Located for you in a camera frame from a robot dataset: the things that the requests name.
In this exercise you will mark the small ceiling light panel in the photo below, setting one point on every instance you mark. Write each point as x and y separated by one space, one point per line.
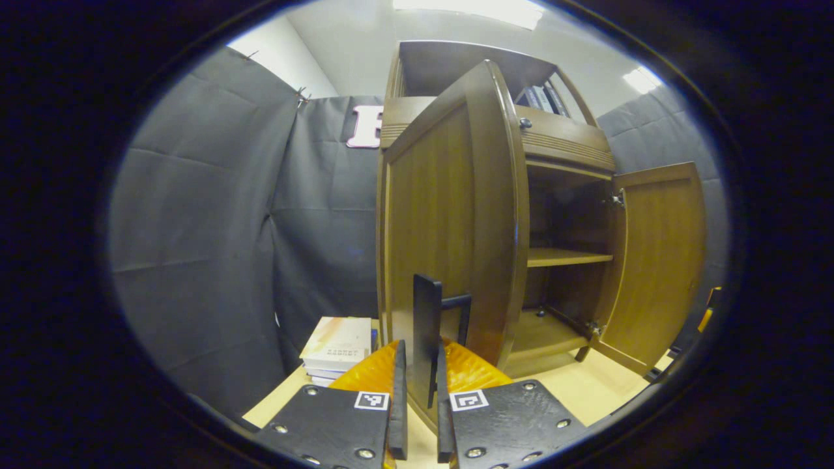
642 79

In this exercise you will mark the black backdrop cloth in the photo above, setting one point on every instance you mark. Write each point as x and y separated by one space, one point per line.
208 228

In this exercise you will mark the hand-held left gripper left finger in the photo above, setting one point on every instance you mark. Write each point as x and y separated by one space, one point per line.
399 417

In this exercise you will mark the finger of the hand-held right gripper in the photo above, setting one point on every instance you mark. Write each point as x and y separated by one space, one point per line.
705 319

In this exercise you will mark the black table clamp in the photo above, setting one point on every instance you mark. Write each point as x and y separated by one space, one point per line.
653 373

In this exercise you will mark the thin white book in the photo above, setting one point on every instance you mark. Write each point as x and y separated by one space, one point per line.
322 382
326 373

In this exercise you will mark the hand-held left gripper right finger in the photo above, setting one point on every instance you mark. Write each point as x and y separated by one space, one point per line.
444 423

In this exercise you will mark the wooden double-door shoe cabinet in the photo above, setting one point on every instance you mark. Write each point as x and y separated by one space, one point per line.
560 257

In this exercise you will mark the wooden cabinet door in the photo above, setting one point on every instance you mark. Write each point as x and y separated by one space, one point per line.
658 260
443 215

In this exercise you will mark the large ceiling light panel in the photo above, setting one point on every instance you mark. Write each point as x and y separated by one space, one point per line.
475 10

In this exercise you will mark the wooden drawer with black knob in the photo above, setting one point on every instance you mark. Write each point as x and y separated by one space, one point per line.
567 140

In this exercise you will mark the light blue upright book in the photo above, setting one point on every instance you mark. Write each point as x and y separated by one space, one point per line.
542 101

